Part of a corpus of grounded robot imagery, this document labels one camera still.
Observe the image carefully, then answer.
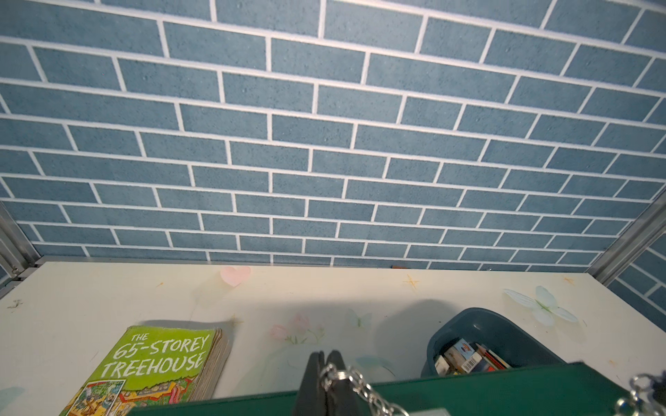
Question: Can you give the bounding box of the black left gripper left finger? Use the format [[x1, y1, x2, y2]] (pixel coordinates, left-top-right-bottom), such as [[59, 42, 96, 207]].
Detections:
[[292, 351, 327, 416]]

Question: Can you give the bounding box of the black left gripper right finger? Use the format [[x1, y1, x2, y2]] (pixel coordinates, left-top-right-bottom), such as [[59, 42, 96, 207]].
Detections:
[[324, 350, 369, 416]]

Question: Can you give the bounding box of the silver jewelry chain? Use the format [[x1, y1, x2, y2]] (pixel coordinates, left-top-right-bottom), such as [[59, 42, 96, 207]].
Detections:
[[318, 362, 412, 416]]

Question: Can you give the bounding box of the green jewelry box beige lining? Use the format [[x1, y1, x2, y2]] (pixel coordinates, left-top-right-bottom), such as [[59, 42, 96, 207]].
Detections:
[[136, 362, 665, 415]]

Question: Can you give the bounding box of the teal plastic tray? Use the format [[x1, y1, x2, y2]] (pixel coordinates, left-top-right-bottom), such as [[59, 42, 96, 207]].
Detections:
[[421, 308, 565, 377]]

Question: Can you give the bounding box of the green treehouse paperback book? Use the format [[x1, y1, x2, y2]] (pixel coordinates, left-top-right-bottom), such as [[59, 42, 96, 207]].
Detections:
[[61, 326, 231, 415]]

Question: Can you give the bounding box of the aluminium left corner post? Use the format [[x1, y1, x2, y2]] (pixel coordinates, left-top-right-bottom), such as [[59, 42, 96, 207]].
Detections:
[[1, 204, 41, 289]]

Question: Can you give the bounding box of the aluminium corner post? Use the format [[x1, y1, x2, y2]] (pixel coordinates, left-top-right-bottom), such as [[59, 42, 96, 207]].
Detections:
[[1, 204, 41, 289], [587, 191, 665, 286]]

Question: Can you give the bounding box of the aluminium right corner post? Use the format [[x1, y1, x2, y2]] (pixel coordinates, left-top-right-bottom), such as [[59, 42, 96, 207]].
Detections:
[[587, 191, 665, 286]]

